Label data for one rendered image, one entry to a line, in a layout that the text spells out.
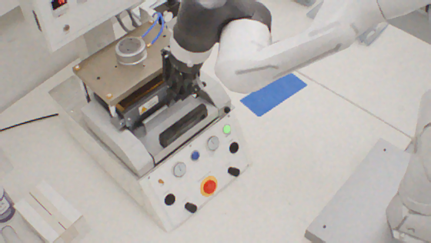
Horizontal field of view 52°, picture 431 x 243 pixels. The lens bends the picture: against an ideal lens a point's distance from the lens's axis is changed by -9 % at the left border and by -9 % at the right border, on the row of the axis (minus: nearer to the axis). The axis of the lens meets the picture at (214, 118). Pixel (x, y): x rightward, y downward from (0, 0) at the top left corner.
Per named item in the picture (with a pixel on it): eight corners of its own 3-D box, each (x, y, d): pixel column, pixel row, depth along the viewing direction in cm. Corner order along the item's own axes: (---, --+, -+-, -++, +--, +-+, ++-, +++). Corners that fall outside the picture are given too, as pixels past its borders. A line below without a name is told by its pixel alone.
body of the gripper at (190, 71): (162, 42, 94) (155, 67, 103) (189, 71, 93) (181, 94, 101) (189, 26, 98) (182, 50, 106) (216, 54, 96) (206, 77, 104)
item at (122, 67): (68, 81, 128) (56, 45, 118) (152, 28, 142) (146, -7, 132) (117, 127, 116) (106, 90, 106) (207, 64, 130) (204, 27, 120)
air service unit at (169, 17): (147, 43, 144) (140, 4, 133) (182, 21, 151) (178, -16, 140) (157, 51, 142) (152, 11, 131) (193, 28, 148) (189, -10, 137)
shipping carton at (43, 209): (23, 220, 129) (11, 204, 122) (55, 194, 135) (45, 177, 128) (58, 261, 121) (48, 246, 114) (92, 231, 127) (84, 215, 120)
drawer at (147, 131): (91, 106, 133) (85, 87, 127) (149, 68, 143) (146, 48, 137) (155, 165, 119) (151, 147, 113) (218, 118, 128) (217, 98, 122)
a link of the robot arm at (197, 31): (262, 67, 91) (263, 26, 96) (285, 27, 79) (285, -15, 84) (168, 48, 88) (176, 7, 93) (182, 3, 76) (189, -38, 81)
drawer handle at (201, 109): (159, 144, 118) (157, 134, 115) (202, 111, 125) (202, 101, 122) (164, 148, 117) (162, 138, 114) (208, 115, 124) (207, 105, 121)
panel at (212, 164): (173, 228, 126) (145, 177, 117) (249, 164, 139) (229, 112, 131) (177, 231, 125) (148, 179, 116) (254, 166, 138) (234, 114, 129)
